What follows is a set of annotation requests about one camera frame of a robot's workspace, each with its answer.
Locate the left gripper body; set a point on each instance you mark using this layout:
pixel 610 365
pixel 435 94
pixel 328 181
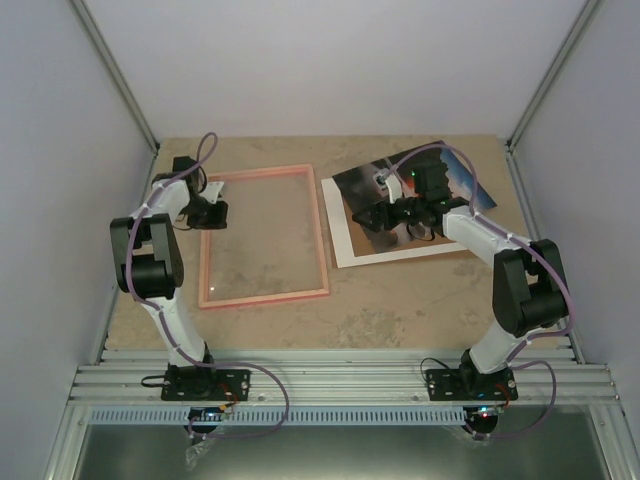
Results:
pixel 201 217

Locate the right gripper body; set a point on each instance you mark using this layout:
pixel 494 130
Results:
pixel 415 217

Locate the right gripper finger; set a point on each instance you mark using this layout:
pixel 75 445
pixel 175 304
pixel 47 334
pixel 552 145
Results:
pixel 373 223
pixel 372 212

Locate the pink picture frame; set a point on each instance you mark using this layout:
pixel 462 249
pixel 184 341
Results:
pixel 272 250

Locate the sunset landscape photo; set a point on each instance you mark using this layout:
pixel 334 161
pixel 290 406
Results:
pixel 359 190

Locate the white mat board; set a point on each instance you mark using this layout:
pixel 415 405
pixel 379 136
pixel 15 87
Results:
pixel 343 246

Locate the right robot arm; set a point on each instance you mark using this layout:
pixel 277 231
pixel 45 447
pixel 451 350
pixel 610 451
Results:
pixel 529 293

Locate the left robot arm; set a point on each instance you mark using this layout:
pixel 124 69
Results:
pixel 149 267

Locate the brown cardboard backing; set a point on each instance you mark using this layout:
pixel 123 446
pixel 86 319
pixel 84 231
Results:
pixel 366 242

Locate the left controller board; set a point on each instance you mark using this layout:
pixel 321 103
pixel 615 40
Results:
pixel 210 414

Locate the controller board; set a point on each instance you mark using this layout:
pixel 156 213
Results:
pixel 487 411
pixel 210 414

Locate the right controller board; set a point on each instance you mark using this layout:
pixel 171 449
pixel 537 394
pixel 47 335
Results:
pixel 487 411

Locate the clear plastic bag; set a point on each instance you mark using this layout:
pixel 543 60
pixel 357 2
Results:
pixel 193 454

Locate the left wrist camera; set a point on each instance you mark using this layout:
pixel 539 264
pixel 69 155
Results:
pixel 213 191

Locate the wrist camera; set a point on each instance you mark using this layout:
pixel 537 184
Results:
pixel 213 191
pixel 388 183

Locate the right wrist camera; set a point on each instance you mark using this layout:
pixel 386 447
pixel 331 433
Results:
pixel 388 183

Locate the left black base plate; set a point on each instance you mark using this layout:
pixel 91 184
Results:
pixel 235 384

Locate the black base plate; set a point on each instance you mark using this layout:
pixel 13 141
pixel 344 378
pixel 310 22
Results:
pixel 235 384
pixel 443 385

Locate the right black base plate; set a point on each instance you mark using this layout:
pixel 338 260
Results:
pixel 443 385

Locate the aluminium mounting rail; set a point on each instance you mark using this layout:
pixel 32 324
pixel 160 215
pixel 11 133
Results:
pixel 342 377

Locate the left aluminium corner post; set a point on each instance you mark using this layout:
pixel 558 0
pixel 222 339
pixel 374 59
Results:
pixel 100 46

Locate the aluminium corner post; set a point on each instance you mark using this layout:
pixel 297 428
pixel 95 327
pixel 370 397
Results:
pixel 100 46
pixel 571 40

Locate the blue slotted cable duct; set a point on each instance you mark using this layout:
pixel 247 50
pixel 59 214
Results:
pixel 262 416

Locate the right aluminium corner post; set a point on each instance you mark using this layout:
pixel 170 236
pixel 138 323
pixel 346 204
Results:
pixel 571 40

